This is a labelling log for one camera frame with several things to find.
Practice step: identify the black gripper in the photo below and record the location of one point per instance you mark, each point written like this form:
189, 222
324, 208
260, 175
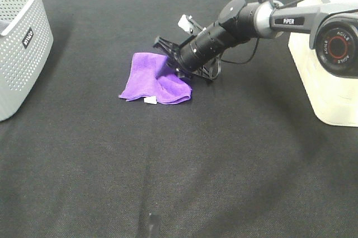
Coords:
199, 55

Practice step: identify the purple microfibre towel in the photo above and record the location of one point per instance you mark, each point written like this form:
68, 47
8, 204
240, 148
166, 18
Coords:
150, 76

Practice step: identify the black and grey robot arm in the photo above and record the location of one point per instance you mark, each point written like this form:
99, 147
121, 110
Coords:
241, 21

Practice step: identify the black tablecloth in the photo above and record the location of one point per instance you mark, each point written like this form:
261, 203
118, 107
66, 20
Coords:
245, 157

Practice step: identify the white plastic bin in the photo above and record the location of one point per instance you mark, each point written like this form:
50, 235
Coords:
327, 64

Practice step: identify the grey perforated plastic basket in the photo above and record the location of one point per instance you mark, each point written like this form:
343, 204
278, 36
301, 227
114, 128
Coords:
26, 41

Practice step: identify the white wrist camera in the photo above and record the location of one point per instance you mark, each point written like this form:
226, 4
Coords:
184, 24

